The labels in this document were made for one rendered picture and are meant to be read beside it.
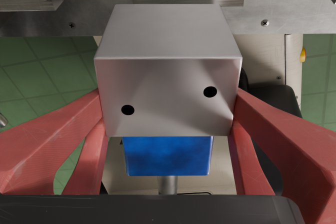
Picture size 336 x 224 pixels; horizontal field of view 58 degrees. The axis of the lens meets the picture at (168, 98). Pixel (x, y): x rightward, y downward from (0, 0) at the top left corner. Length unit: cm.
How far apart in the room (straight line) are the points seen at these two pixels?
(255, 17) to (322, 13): 5
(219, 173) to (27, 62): 120
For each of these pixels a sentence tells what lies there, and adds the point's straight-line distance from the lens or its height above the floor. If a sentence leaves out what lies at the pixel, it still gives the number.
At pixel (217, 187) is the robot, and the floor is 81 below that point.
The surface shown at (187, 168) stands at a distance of 16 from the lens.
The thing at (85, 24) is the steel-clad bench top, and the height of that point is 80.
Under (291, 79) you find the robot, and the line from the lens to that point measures 102.
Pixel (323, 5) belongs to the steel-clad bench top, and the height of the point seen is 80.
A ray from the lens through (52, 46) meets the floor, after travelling 140.
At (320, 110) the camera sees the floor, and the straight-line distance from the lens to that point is 155.
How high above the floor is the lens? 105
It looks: 48 degrees down
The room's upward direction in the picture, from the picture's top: 172 degrees counter-clockwise
